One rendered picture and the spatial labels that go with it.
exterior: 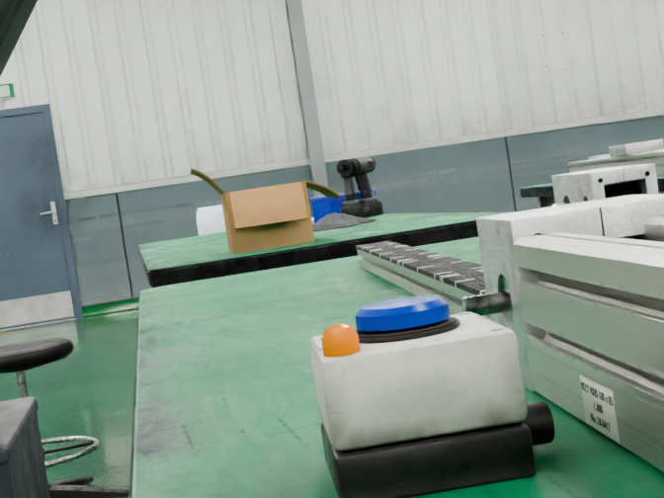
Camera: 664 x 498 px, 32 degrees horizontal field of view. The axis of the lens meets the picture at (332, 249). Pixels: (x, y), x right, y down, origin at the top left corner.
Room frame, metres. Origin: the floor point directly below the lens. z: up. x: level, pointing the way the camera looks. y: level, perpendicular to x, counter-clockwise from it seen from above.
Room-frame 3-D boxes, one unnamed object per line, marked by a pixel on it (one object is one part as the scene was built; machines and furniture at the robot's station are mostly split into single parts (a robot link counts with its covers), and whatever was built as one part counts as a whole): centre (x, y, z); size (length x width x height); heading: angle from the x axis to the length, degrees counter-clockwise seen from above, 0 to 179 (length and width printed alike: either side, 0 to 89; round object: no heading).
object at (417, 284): (1.30, -0.09, 0.79); 0.96 x 0.04 x 0.03; 4
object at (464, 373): (0.50, -0.03, 0.81); 0.10 x 0.08 x 0.06; 94
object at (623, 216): (0.67, -0.13, 0.83); 0.12 x 0.09 x 0.10; 94
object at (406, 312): (0.50, -0.03, 0.84); 0.04 x 0.04 x 0.02
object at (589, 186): (1.63, -0.39, 0.83); 0.11 x 0.10 x 0.10; 92
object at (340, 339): (0.46, 0.00, 0.85); 0.01 x 0.01 x 0.01
